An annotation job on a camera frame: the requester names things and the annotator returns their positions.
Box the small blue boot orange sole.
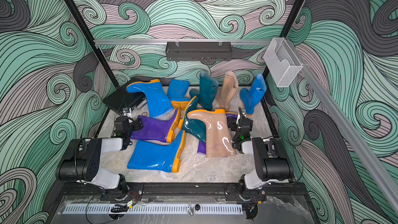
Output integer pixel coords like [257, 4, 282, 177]
[167, 79, 190, 110]

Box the clear mesh wall bin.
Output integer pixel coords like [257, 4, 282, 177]
[263, 37, 303, 88]

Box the teal boot back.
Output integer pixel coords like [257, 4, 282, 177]
[189, 72, 219, 111]

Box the aluminium rail right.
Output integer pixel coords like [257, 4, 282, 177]
[287, 41, 398, 213]

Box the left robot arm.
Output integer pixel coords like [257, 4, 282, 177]
[56, 116, 143, 194]

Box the white slotted cable duct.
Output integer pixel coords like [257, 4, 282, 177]
[62, 203, 244, 215]

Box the beige boot back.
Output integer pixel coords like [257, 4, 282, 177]
[215, 71, 238, 112]

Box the black wall shelf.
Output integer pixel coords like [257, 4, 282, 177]
[165, 41, 233, 62]

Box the black case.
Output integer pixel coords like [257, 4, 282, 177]
[103, 78, 146, 115]

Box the teal boot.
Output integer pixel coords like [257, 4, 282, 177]
[189, 72, 219, 111]
[178, 96, 206, 144]

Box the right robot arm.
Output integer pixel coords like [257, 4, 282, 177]
[227, 107, 294, 194]

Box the large blue boot front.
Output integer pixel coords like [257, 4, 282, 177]
[127, 131, 186, 173]

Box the purple boot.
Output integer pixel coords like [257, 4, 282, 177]
[198, 112, 238, 155]
[130, 109, 181, 143]

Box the aluminium rail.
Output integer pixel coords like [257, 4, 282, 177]
[94, 38, 272, 46]
[287, 41, 398, 213]

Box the beige boot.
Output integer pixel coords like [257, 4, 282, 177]
[188, 109, 236, 158]
[215, 71, 238, 112]

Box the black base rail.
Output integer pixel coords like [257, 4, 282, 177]
[60, 183, 308, 202]

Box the aluminium rail back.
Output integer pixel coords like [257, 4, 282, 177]
[94, 38, 272, 46]

